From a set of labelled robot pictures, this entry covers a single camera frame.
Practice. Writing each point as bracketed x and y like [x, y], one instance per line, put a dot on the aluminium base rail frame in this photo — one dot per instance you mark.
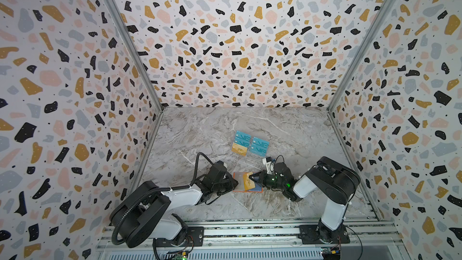
[363, 239]

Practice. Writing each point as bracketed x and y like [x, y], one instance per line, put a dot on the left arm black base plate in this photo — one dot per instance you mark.
[191, 236]

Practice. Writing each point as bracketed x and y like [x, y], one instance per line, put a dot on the aluminium corner post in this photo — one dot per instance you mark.
[123, 31]
[369, 38]

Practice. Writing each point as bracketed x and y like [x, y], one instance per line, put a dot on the orange card holder wallet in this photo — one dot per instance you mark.
[238, 176]

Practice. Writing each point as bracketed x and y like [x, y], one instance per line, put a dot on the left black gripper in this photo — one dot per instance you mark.
[230, 178]

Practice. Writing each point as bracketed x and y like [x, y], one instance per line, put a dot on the gold card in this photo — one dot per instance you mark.
[239, 149]
[249, 184]

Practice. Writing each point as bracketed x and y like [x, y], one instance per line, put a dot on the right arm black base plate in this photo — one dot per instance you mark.
[320, 234]

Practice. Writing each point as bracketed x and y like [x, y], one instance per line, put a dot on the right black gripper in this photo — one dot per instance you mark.
[263, 179]

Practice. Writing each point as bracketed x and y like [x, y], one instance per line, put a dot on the left aluminium corner post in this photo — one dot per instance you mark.
[123, 31]

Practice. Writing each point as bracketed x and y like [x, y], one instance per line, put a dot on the right aluminium corner post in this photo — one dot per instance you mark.
[369, 38]

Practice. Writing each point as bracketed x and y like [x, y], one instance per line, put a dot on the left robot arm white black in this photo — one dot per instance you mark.
[146, 213]

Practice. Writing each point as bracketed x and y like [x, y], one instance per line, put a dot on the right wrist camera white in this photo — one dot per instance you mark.
[268, 162]

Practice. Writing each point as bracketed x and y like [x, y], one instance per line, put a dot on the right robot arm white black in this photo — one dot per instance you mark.
[338, 182]

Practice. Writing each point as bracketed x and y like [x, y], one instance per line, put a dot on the teal card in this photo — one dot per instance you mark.
[241, 136]
[243, 142]
[258, 150]
[260, 142]

